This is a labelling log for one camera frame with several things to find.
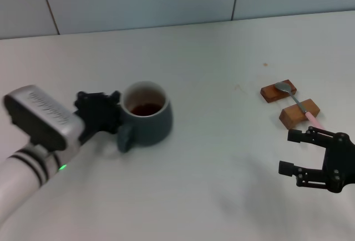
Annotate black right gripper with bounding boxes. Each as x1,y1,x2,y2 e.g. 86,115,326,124
278,126,355,194

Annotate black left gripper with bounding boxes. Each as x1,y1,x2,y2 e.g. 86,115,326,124
73,90,123,142

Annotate grey ceramic cup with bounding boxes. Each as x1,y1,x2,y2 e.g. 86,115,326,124
116,80,174,153

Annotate pink handled metal spoon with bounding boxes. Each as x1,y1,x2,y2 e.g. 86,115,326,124
274,81,327,131

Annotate dark brown liquid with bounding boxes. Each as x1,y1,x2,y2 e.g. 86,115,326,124
129,102,163,117

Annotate light brown wooden block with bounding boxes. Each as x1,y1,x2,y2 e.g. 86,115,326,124
278,99,321,130

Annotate reddish brown wooden block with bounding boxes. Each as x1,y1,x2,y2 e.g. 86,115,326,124
260,79,298,104

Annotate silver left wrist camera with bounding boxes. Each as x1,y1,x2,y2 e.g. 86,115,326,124
2,85,85,152

